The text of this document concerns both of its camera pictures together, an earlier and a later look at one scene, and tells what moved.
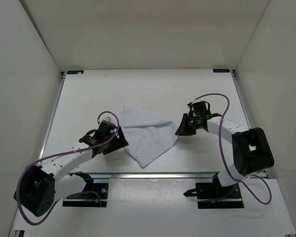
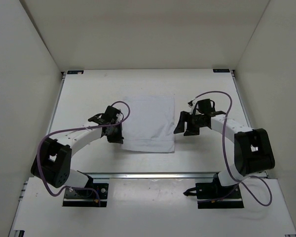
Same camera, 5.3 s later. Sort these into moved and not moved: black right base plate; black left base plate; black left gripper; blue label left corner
Moved: black left gripper
Not moved: black right base plate; blue label left corner; black left base plate
